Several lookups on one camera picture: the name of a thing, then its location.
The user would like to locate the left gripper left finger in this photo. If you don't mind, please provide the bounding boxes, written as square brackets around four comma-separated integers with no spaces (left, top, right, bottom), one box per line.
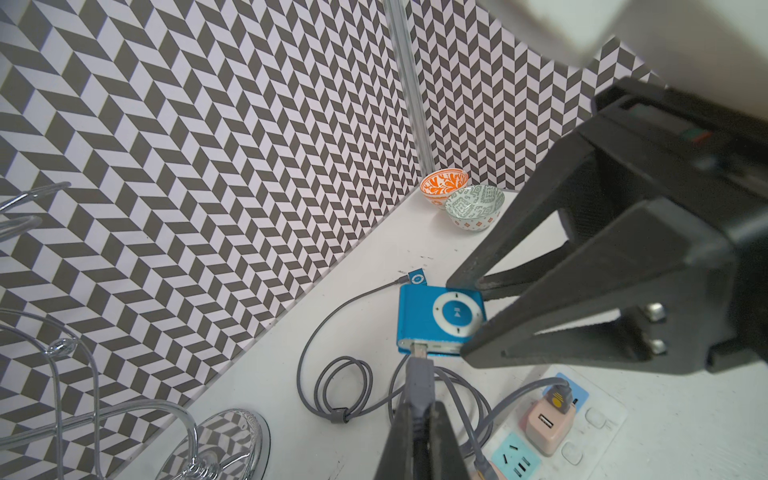
[374,403,414,480]

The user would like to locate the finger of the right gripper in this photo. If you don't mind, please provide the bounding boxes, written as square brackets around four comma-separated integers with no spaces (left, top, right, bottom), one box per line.
[446,134,600,300]
[461,200,738,375]

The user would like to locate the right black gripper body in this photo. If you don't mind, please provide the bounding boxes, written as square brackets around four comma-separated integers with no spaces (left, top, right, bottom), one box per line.
[578,78,767,374]

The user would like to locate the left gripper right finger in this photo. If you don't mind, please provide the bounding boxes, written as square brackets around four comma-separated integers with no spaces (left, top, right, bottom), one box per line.
[427,401,470,480]

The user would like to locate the pink charger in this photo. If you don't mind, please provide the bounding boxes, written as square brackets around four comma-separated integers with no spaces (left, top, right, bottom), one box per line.
[524,391,576,457]

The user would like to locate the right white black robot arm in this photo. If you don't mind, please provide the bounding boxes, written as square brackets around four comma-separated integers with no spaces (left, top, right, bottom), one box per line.
[448,1,767,375]

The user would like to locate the green patterned bowl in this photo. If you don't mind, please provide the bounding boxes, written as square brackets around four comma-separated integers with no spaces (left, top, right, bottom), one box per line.
[445,185,505,231]

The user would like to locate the orange patterned bowl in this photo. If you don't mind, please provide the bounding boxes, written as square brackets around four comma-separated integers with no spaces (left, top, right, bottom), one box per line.
[419,168,470,209]

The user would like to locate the white colourful power strip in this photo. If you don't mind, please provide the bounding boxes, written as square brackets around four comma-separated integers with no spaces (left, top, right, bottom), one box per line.
[484,365,627,480]

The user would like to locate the chrome wire cup stand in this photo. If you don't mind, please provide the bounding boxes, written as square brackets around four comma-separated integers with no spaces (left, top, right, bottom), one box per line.
[1,182,272,479]

